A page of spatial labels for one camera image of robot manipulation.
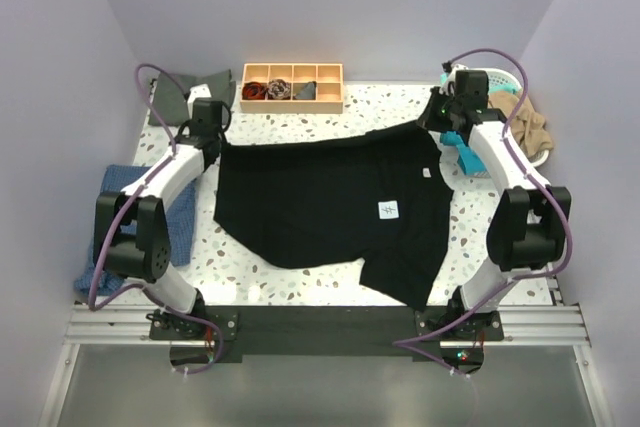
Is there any black t-shirt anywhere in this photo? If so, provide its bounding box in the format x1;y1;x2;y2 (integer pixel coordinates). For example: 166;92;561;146
214;122;453;311

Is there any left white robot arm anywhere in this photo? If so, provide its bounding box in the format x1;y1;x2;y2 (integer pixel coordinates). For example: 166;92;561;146
88;97;232;339

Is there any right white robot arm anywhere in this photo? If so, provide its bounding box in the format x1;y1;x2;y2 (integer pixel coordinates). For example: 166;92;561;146
418;64;573;340

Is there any white laundry basket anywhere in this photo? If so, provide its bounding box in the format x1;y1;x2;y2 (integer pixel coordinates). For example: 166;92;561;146
442;66;555;181

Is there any folded grey-green t-shirt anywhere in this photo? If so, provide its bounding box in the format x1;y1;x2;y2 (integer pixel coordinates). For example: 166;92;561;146
153;70;236;127

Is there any red black small item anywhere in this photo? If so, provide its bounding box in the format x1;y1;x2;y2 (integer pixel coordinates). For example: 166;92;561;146
242;81;267;101

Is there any teal t-shirt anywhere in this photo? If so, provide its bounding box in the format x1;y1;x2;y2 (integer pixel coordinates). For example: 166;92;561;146
439;76;488;178

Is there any tan t-shirt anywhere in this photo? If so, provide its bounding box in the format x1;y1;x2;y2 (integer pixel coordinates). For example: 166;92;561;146
489;90;554;159

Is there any brown patterned small item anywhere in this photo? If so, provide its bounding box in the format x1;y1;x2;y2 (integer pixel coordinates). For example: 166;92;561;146
267;78;291;100

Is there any dark grey small item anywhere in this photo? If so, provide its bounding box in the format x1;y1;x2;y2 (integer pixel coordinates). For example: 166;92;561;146
292;81;317;101

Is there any folded blue t-shirt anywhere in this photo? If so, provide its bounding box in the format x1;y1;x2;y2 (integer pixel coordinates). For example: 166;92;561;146
73;164;196;296

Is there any wooden compartment tray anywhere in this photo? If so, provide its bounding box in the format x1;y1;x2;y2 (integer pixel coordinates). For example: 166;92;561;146
239;63;344;115

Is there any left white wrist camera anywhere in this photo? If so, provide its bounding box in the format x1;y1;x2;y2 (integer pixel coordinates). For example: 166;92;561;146
187;84;211;111

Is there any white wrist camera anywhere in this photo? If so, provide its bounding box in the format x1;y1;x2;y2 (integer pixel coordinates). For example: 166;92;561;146
187;84;211;111
441;61;468;82

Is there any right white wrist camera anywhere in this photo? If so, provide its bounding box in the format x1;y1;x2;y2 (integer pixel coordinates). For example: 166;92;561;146
441;61;468;82

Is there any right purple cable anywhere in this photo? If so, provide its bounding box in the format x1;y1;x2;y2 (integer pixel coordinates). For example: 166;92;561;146
392;48;574;378

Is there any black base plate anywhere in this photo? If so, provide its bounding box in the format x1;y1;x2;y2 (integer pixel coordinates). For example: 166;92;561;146
146;306;504;373

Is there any aluminium rail frame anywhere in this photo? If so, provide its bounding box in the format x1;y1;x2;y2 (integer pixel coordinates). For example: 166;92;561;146
39;186;614;427

